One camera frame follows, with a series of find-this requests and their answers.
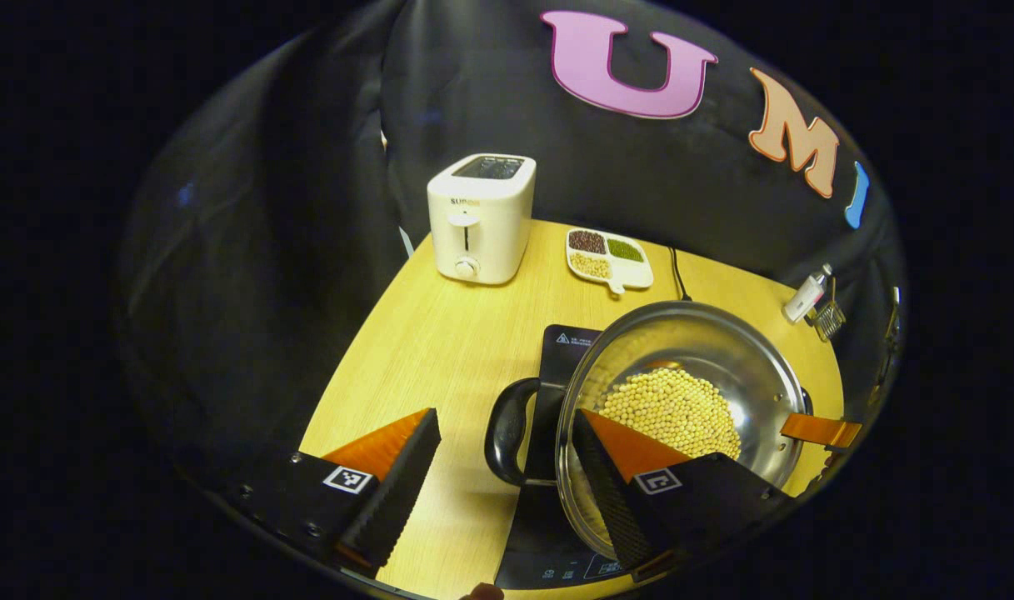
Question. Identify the white divided plate of beans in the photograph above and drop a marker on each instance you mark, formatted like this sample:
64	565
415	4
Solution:
631	268

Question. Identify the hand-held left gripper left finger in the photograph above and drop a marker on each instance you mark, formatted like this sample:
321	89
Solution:
390	500

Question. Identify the black induction cooktop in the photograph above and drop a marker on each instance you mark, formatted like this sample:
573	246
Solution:
548	533

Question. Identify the small clear holder cup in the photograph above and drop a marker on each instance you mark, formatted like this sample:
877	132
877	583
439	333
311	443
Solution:
830	321

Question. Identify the wooden stick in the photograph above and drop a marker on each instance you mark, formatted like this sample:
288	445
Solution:
831	292

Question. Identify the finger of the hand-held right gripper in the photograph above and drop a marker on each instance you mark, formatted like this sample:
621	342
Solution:
819	429

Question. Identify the white toaster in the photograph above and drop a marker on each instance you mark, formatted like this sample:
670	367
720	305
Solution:
482	233

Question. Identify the stainless steel pot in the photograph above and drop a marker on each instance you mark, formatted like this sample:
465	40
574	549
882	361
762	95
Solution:
748	367

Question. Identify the clear bottle with white label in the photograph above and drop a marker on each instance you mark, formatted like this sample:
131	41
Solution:
805	296

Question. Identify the pile of yellow soybeans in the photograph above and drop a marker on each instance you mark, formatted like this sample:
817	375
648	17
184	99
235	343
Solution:
673	412

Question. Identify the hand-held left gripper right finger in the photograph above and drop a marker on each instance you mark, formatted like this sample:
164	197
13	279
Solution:
611	500

